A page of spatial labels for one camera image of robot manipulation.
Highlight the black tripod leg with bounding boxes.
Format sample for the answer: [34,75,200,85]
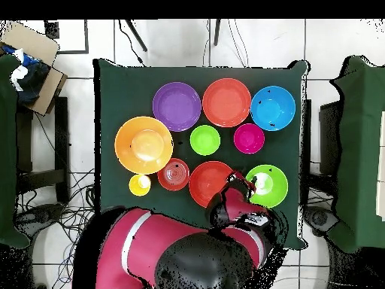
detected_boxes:
[213,19,222,47]
[124,19,148,53]

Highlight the dark green table cloth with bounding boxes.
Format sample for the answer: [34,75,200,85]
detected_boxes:
[92,57,310,251]

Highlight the small green bowl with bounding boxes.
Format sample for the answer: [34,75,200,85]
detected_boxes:
[189,124,222,157]

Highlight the tangle of floor cables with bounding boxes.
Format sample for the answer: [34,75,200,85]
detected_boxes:
[16,168,98,289]

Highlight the small red bowl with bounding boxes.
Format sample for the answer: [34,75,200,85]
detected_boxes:
[156,157,191,192]

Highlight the white board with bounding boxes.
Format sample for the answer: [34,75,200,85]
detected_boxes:
[375,111,385,222]

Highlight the purple bowl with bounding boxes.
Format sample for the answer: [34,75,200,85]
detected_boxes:
[152,81,202,132]

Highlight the black stool frame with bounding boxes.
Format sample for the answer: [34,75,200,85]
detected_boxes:
[16,96,70,202]

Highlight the blue cloth bag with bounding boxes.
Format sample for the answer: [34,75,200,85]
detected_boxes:
[1,44,51,105]

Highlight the black box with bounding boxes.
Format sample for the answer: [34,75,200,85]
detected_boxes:
[318,100,344,175]

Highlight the black cable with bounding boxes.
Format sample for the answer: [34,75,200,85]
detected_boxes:
[118,19,146,66]

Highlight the black floor frame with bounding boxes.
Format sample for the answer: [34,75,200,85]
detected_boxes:
[44,19,90,56]

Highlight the yellow cup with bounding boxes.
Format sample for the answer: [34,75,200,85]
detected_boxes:
[128,173,152,197]

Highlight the brown cardboard box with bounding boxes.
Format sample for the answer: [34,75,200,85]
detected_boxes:
[0,22,68,117]

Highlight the large green bowl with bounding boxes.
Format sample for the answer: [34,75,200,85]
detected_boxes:
[244,164,289,209]

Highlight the large red bowl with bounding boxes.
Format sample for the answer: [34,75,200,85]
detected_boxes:
[202,78,253,128]
[188,160,235,208]

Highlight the blue bowl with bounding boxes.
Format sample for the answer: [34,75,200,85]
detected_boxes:
[250,85,297,132]

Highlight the green cloth covered table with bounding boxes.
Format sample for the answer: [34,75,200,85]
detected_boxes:
[0,55,31,249]
[329,55,385,254]

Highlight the pink bowl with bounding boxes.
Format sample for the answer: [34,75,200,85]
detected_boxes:
[233,123,266,155]

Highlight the large orange bowl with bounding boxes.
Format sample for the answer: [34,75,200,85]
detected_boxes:
[114,116,174,175]

